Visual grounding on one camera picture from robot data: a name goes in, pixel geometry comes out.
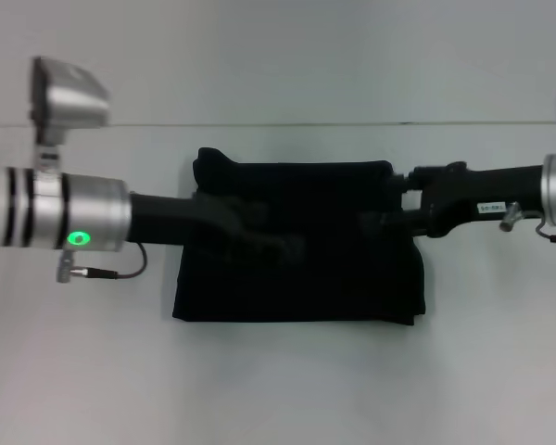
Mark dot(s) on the left robot arm silver white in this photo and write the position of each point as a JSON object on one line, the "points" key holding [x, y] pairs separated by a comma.
{"points": [[51, 211]]}

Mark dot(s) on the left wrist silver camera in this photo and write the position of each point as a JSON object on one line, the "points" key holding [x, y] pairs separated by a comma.
{"points": [[69, 99]]}

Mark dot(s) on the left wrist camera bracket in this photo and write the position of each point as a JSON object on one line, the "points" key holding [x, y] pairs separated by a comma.
{"points": [[48, 157]]}

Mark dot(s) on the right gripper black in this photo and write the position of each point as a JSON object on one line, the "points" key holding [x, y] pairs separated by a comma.
{"points": [[477, 194]]}

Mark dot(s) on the black t-shirt white print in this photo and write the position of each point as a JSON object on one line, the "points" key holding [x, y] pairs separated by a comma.
{"points": [[306, 287]]}

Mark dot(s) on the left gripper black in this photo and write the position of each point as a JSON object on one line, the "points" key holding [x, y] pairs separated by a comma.
{"points": [[176, 218]]}

